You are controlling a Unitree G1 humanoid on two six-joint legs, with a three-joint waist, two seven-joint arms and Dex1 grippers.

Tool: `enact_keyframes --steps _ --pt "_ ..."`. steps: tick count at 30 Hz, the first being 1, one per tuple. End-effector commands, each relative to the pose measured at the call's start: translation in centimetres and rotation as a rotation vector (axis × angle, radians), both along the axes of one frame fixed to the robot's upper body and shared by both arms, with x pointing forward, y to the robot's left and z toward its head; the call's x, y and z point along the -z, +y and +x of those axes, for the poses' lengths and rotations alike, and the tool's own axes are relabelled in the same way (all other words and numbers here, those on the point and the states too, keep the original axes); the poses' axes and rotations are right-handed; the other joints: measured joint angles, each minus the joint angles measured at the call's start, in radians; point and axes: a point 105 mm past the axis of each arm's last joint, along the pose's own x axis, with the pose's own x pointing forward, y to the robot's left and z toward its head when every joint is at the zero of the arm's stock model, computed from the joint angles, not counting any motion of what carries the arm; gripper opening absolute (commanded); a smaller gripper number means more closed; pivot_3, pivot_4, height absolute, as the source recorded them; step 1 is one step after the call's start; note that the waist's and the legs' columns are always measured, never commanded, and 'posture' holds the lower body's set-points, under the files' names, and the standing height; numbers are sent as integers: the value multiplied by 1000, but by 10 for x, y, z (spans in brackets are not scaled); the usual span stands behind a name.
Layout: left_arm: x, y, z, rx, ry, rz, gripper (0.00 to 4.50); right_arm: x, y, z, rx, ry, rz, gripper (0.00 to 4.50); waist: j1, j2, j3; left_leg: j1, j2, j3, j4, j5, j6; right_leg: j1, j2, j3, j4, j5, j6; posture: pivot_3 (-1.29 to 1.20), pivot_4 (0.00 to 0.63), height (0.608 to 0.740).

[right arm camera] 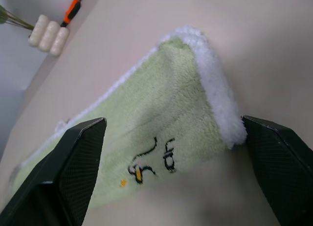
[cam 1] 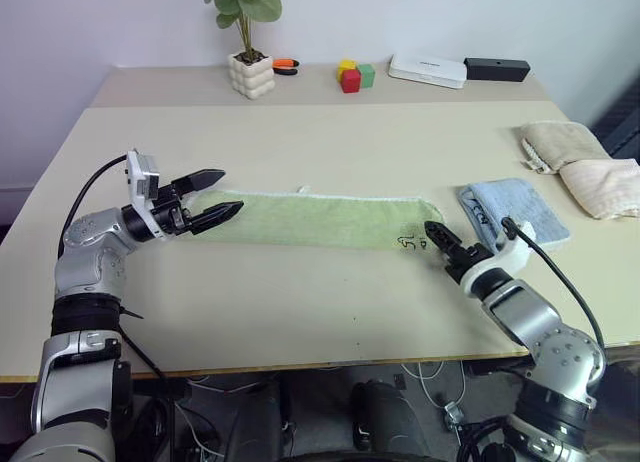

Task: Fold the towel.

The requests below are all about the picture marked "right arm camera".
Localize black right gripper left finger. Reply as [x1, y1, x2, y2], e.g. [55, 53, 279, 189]
[0, 117, 108, 226]

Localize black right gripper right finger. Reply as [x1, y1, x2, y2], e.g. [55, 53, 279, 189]
[240, 115, 313, 226]

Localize light green towel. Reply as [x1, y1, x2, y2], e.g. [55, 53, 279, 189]
[0, 25, 247, 212]

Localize cream ribbed vase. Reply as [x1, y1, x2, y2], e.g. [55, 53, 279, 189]
[27, 14, 71, 56]

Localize green plant stems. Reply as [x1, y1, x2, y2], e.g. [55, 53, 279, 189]
[0, 5, 35, 31]

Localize orange and black handled tool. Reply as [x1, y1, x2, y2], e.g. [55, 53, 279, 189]
[60, 0, 83, 28]

